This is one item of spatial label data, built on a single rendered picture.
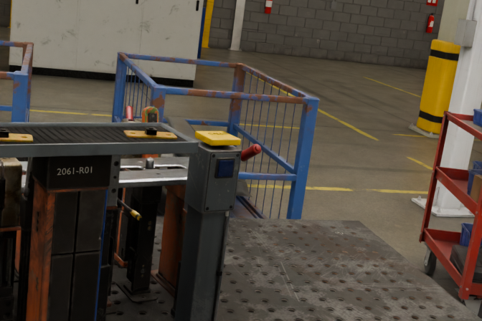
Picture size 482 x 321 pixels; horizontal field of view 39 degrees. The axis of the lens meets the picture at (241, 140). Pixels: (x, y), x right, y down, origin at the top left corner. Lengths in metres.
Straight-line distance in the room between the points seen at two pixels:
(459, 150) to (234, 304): 3.72
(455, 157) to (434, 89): 3.19
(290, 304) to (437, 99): 6.71
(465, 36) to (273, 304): 3.64
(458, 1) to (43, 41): 5.03
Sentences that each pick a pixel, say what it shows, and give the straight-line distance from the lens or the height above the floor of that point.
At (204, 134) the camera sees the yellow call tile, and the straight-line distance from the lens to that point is 1.20.
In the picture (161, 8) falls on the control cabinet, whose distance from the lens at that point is 9.20.
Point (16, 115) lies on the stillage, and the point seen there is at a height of 0.77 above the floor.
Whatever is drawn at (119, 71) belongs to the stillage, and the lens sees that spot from 4.17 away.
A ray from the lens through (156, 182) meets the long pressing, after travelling 1.46.
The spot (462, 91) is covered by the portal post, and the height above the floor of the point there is 0.90.
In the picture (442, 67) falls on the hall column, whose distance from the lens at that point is 8.23.
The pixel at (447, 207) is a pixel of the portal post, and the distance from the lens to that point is 5.28.
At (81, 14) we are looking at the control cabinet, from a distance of 9.08.
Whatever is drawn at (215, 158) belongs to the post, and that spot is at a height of 1.13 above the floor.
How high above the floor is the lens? 1.42
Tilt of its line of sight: 13 degrees down
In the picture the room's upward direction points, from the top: 7 degrees clockwise
